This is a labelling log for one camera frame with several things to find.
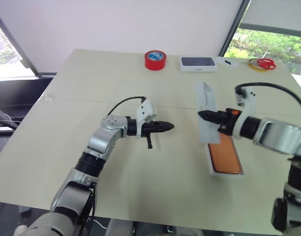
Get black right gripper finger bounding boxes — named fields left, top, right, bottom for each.
left=197, top=110, right=218, bottom=122

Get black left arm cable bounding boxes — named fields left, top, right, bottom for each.
left=107, top=96, right=147, bottom=117

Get red scissors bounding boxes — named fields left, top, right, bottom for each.
left=250, top=58, right=277, bottom=70

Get grey slanted window frame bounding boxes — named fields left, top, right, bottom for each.
left=0, top=8, right=41, bottom=80

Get thin white cable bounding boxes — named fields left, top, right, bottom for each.
left=0, top=118, right=21, bottom=130

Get white phone box lid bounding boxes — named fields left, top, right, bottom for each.
left=194, top=81, right=221, bottom=144

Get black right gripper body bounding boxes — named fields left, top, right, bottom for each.
left=216, top=108, right=239, bottom=136

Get white box with dark print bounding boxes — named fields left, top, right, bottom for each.
left=179, top=56, right=218, bottom=73

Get white roller blind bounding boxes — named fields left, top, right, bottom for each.
left=239, top=0, right=301, bottom=38

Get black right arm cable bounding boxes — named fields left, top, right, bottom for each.
left=234, top=82, right=301, bottom=130

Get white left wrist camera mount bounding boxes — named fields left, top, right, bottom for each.
left=135, top=98, right=158, bottom=140

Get black furniture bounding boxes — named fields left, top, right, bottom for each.
left=0, top=73, right=58, bottom=135

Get grey rounded shape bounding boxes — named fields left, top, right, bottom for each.
left=107, top=218, right=136, bottom=236

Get yellow tape roll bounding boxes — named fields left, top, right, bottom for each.
left=247, top=59, right=264, bottom=72

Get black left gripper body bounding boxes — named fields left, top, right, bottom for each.
left=140, top=122, right=157, bottom=150

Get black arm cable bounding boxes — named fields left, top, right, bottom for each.
left=107, top=96, right=147, bottom=117
left=234, top=82, right=301, bottom=130

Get dark window frame post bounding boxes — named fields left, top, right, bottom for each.
left=217, top=0, right=252, bottom=58

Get white paper disc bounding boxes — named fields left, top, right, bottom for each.
left=216, top=56, right=240, bottom=70

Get white phone box base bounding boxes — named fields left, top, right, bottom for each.
left=205, top=137, right=245, bottom=178

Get orange smartphone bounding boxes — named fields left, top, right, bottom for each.
left=208, top=134, right=242, bottom=175

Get red tape roll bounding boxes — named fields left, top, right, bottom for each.
left=143, top=50, right=167, bottom=71

